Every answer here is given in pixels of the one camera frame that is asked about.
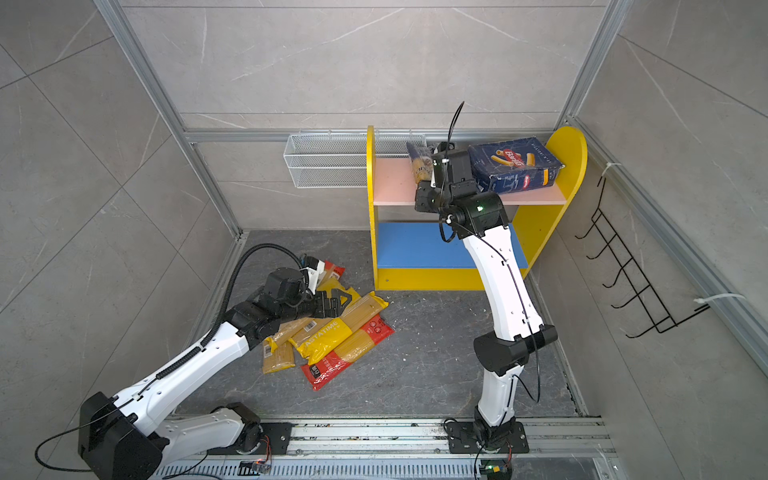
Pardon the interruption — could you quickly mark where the blue yellow spaghetti bag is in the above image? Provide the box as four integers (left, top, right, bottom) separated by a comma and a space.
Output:
406, 142, 433, 185

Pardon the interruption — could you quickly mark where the blue Barilla rigatoni box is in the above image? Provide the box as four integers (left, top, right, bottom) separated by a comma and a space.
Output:
468, 137, 564, 195

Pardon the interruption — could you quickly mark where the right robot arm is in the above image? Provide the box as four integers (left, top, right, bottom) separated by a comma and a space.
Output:
415, 149, 558, 450

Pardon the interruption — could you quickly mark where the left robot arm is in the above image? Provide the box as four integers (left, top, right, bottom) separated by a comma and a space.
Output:
72, 243, 353, 479

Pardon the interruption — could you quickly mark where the red yellow pasta bag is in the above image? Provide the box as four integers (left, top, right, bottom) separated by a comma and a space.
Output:
301, 315, 395, 391

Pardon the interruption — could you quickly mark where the small tan pasta bag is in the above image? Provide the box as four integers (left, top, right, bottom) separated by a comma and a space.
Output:
262, 340, 296, 374

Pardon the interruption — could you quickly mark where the yellow shelf unit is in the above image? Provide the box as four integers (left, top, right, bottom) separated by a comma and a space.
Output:
366, 126, 588, 291

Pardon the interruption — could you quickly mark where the red white spaghetti bag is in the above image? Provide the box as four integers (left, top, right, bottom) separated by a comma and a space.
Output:
317, 261, 345, 289

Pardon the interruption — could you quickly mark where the yellow Pastatime spaghetti bag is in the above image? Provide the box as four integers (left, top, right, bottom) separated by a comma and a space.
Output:
289, 292, 389, 365

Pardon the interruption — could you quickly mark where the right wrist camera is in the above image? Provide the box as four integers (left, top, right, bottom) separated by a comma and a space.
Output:
431, 142, 455, 189

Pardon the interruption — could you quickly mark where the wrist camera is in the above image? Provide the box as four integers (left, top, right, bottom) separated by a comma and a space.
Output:
431, 142, 455, 189
300, 255, 326, 294

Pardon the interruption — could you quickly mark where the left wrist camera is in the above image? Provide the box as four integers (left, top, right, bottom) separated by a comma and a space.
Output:
300, 255, 326, 294

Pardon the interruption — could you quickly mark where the white wire mesh basket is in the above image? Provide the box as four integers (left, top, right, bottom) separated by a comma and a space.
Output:
283, 133, 429, 190

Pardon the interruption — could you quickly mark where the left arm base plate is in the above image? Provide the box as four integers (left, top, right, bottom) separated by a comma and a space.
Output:
210, 422, 293, 457

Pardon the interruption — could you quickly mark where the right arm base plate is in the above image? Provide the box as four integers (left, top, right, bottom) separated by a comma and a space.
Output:
442, 418, 530, 454

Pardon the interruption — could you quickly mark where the black wire hook rack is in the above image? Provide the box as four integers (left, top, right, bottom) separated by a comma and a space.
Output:
575, 177, 711, 339

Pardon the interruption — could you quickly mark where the aluminium mounting rail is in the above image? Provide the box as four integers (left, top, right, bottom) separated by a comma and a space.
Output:
153, 417, 625, 479

